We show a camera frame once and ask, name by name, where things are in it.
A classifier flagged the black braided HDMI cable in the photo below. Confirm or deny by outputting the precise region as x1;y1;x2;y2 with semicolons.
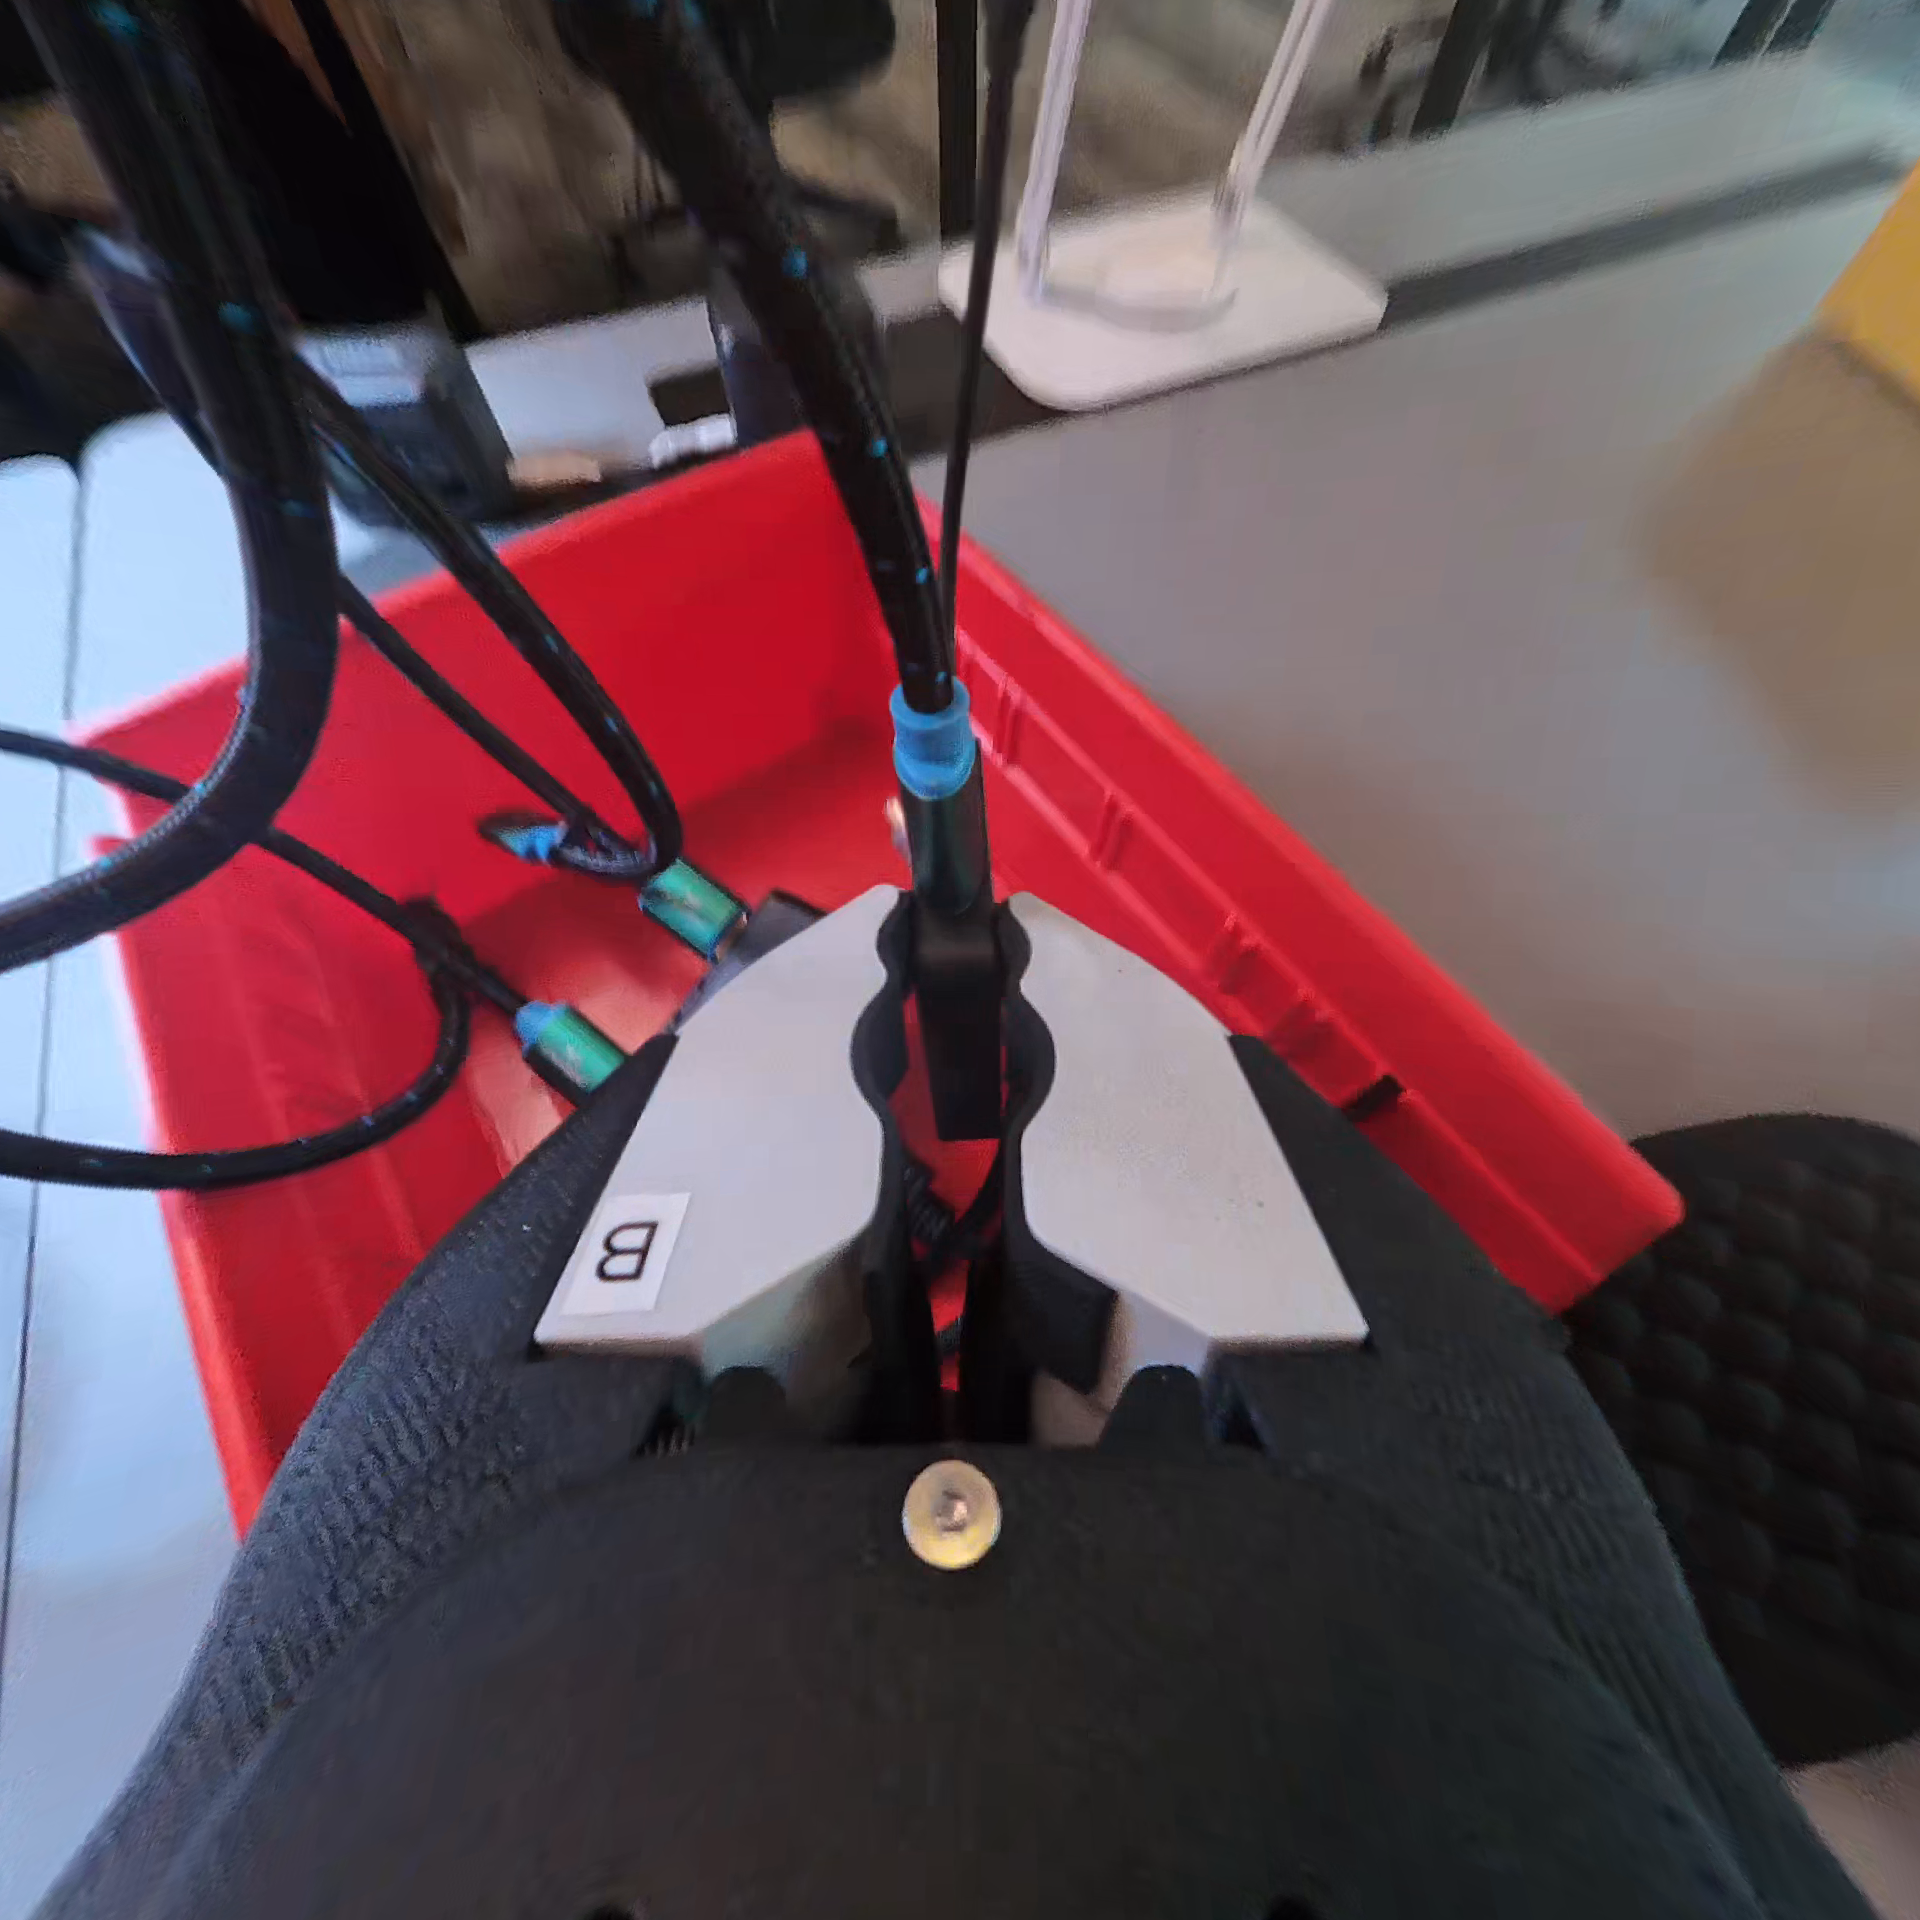
562;0;994;922
292;358;748;965
0;0;345;974
0;726;626;1194

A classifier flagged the black dimpled foam cushion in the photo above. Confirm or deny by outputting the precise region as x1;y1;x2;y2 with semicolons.
1560;1113;1920;1772

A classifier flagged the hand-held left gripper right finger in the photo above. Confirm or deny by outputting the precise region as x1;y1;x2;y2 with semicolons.
999;892;1370;1355

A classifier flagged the red plastic bin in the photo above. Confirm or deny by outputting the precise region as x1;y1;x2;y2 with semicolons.
75;431;1685;1539

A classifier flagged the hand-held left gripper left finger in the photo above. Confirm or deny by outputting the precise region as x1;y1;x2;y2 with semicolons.
536;887;911;1367

